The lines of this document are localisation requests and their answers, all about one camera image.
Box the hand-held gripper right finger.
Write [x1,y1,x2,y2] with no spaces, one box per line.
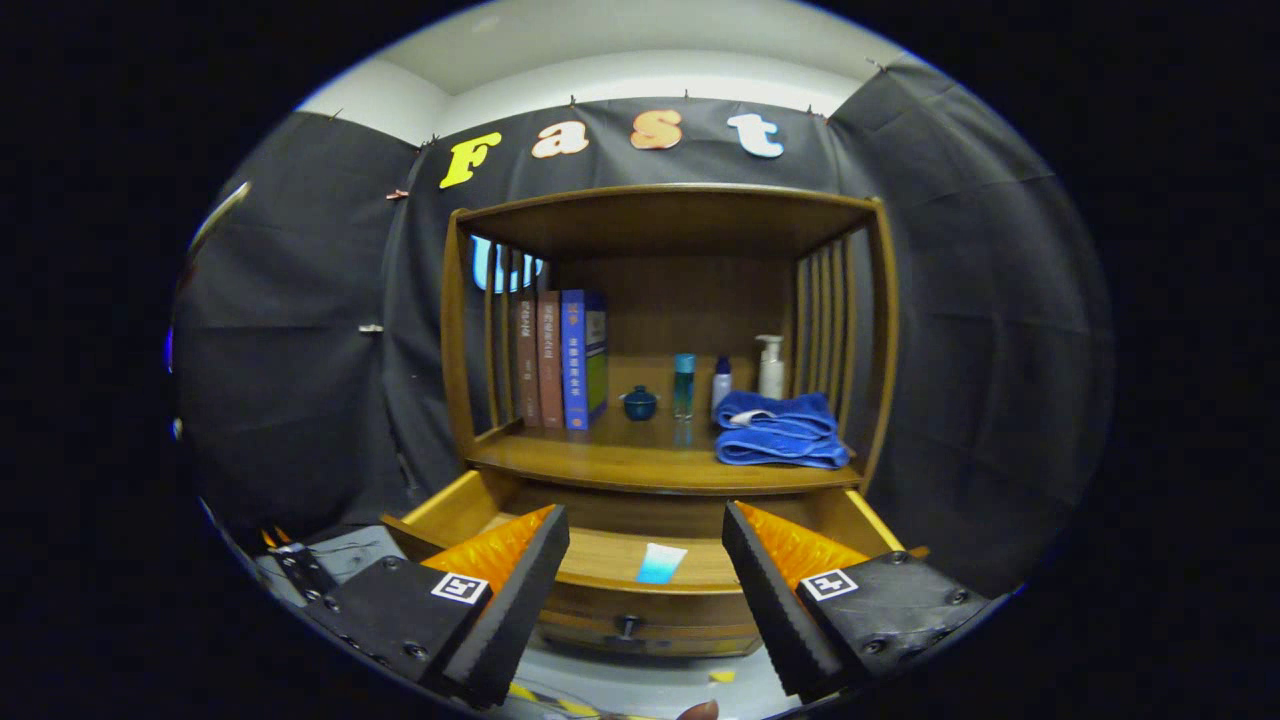
[720,500,991,703]

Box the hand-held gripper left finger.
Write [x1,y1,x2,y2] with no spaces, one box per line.
[300,503,573,709]

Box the wooden drawer with black knob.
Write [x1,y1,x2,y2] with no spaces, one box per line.
[380,468,931,661]

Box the light blue tube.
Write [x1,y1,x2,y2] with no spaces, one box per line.
[636,543,689,585]

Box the wooden countertop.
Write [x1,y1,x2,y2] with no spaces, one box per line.
[465,405,866,496]

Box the wooden cabinet with shelf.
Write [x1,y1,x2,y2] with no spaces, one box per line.
[440,183,899,661]

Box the folded blue towel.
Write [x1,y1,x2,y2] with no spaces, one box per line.
[713,390,853,470]

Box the white pump bottle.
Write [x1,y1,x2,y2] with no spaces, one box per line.
[755,334,786,399]

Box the dark brown book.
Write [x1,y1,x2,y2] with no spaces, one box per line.
[515,295,543,428]

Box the reddish brown book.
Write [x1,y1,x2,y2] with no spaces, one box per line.
[537,290,566,429]

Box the blue book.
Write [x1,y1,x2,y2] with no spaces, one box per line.
[561,289,609,431]

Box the black backdrop cloth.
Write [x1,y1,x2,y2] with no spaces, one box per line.
[168,55,1116,601]

